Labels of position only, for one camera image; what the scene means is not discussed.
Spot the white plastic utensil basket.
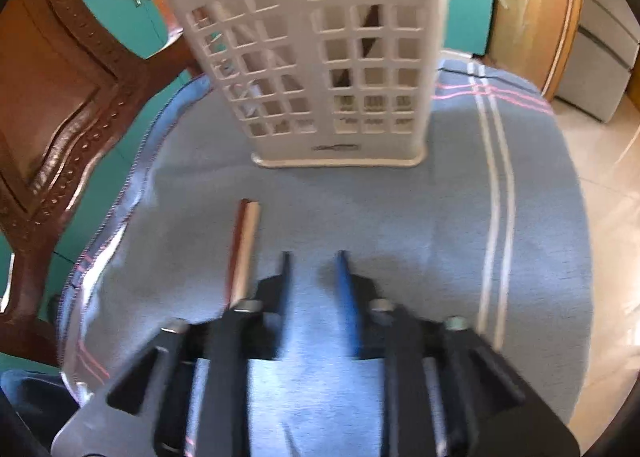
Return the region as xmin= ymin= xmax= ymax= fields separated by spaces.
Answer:
xmin=155 ymin=0 xmax=448 ymax=170

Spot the carved wooden chair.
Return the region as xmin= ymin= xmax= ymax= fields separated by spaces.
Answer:
xmin=0 ymin=0 xmax=211 ymax=368

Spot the dark brown chopstick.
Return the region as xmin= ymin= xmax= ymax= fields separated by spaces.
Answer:
xmin=332 ymin=0 xmax=421 ymax=88

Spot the grey refrigerator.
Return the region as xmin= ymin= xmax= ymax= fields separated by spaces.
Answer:
xmin=555 ymin=0 xmax=640 ymax=123

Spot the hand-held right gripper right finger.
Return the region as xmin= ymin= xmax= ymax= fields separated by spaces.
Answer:
xmin=334 ymin=250 xmax=581 ymax=457

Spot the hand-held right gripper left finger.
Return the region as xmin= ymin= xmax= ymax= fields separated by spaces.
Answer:
xmin=50 ymin=251 xmax=293 ymax=457

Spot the wood framed glass door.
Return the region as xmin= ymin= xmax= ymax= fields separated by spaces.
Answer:
xmin=487 ymin=0 xmax=586 ymax=100

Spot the blue striped cloth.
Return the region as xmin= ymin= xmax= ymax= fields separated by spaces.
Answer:
xmin=57 ymin=60 xmax=596 ymax=457

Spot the tan wooden chopstick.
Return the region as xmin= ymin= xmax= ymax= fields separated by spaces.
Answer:
xmin=230 ymin=201 xmax=262 ymax=310

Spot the reddish brown wooden chopstick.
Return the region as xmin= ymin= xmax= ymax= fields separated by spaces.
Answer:
xmin=226 ymin=198 xmax=249 ymax=310

